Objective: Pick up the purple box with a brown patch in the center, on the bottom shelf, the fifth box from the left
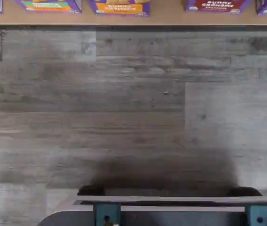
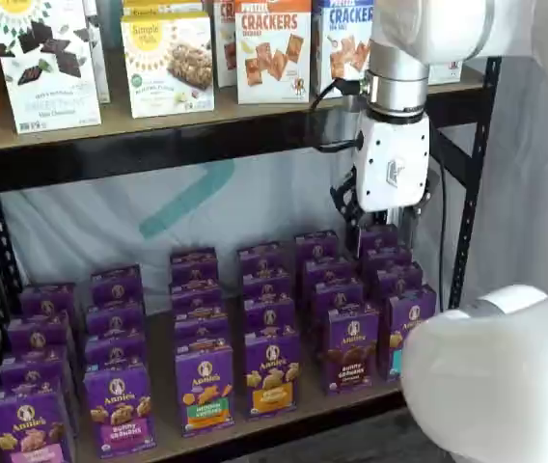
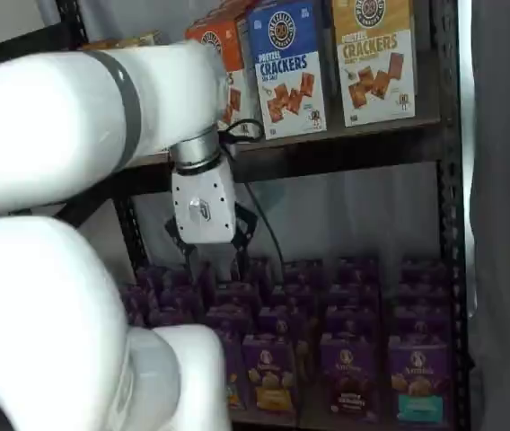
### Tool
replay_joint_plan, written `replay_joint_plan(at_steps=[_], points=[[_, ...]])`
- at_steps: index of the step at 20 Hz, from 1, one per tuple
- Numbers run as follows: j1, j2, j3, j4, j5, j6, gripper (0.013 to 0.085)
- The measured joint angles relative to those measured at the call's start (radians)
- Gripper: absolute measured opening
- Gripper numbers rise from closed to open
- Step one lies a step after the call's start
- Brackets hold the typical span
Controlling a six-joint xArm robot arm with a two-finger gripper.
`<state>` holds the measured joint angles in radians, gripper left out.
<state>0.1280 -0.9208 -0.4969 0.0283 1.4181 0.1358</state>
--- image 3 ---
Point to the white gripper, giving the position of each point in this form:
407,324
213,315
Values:
201,202

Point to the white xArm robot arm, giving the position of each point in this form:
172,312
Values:
57,134

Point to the purple box yellow patch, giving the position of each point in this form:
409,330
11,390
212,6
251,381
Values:
302,271
291,295
282,319
268,377

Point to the blue pretzel crackers box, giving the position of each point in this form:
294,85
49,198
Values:
288,67

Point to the orange pretzel crackers box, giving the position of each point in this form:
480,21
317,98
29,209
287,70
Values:
225,45
223,12

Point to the brown wooden shelf board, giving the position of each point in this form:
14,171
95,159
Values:
371,134

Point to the purple box teal patch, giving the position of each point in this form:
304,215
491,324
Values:
421,381
421,323
423,294

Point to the yellow pretzel crackers box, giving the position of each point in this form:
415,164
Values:
371,67

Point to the black metal shelf rack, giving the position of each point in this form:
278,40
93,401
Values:
450,224

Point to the grey fabric curtain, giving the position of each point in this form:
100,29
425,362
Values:
506,224

